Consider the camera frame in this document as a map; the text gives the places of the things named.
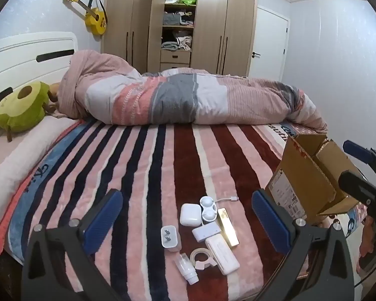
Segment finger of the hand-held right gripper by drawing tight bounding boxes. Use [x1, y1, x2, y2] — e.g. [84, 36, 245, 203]
[337, 169, 376, 208]
[342, 140, 376, 171]

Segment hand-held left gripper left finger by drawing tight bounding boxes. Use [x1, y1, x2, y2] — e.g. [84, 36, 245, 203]
[20, 189, 124, 301]

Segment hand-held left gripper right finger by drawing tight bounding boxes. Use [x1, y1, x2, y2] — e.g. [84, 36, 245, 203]
[251, 189, 355, 301]

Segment brown cardboard box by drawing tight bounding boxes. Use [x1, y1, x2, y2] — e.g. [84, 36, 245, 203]
[266, 134, 361, 225]

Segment pink printed cloth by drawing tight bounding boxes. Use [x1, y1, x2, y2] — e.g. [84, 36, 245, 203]
[346, 205, 376, 272]

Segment gold rectangular bar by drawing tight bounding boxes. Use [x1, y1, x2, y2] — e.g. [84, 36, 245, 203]
[217, 207, 240, 247]

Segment white rectangular case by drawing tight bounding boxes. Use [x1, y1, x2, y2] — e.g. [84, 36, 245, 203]
[204, 235, 240, 276]

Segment white round double case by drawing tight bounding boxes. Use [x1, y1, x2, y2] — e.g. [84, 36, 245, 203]
[200, 196, 219, 224]

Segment small pale lavender box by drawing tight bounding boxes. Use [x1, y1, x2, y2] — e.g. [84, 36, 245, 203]
[192, 224, 222, 243]

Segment white power adapter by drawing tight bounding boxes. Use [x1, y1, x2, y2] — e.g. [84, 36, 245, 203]
[160, 225, 182, 253]

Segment blue bed sheet with lettering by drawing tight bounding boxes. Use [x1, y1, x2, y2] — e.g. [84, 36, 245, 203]
[5, 122, 95, 265]

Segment pale tape dispenser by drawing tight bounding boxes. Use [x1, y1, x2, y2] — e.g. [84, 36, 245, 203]
[189, 247, 219, 270]

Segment white earbuds case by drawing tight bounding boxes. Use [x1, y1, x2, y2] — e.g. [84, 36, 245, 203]
[179, 203, 203, 227]

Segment striped plush blanket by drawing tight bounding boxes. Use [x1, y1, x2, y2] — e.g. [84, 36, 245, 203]
[19, 120, 304, 301]

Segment small clear bottle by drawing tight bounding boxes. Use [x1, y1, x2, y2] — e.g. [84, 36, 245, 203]
[174, 253, 200, 285]

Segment long pale pink pillow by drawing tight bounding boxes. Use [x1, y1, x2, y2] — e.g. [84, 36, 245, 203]
[0, 117, 68, 258]

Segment brown plush toy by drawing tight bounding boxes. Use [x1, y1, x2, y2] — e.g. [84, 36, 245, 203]
[46, 83, 62, 114]

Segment white door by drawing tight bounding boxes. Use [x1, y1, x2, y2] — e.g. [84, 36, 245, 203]
[247, 6, 291, 80]

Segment green avocado plush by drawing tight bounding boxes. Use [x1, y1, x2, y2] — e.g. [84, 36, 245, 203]
[0, 81, 51, 134]

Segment pink grey patchwork duvet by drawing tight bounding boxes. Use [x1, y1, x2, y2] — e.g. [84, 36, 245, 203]
[57, 50, 328, 133]

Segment white bed headboard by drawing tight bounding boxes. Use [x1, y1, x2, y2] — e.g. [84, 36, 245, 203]
[0, 31, 79, 153]

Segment wooden wardrobe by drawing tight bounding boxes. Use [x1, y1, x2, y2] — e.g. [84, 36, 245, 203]
[101, 0, 258, 76]

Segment pile of mixed clothes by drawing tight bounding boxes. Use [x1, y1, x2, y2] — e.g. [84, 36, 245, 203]
[161, 30, 194, 51]

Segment yellow ukulele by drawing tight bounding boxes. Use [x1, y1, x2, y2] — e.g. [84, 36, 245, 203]
[65, 0, 108, 36]

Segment grey folded clothes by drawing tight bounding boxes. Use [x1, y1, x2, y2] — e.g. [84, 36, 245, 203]
[162, 12, 181, 26]

